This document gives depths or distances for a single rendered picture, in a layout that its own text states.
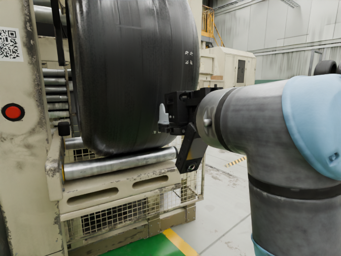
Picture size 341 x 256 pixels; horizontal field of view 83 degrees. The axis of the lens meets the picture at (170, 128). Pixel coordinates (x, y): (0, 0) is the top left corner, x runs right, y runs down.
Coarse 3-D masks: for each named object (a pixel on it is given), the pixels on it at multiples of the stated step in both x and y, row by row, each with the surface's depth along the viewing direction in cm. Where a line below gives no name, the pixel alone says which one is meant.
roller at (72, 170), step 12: (108, 156) 57; (120, 156) 57; (132, 156) 58; (144, 156) 59; (156, 156) 61; (168, 156) 63; (72, 168) 51; (84, 168) 52; (96, 168) 53; (108, 168) 55; (120, 168) 56
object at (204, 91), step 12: (168, 96) 39; (180, 96) 35; (192, 96) 35; (204, 96) 30; (168, 108) 39; (180, 108) 35; (192, 108) 34; (168, 120) 40; (180, 120) 35; (192, 120) 34; (180, 132) 35
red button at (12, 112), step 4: (8, 108) 48; (12, 108) 48; (16, 108) 48; (8, 112) 48; (12, 112) 48; (16, 112) 48; (20, 112) 49; (8, 116) 48; (12, 116) 48; (16, 116) 48
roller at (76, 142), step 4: (68, 140) 75; (72, 140) 75; (76, 140) 76; (80, 140) 76; (64, 144) 76; (68, 144) 74; (72, 144) 75; (76, 144) 75; (80, 144) 76; (64, 148) 74; (68, 148) 75; (72, 148) 76; (76, 148) 77
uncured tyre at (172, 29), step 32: (96, 0) 37; (128, 0) 39; (160, 0) 43; (96, 32) 37; (128, 32) 38; (160, 32) 42; (192, 32) 46; (96, 64) 38; (128, 64) 39; (160, 64) 42; (96, 96) 40; (128, 96) 41; (160, 96) 45; (96, 128) 45; (128, 128) 46
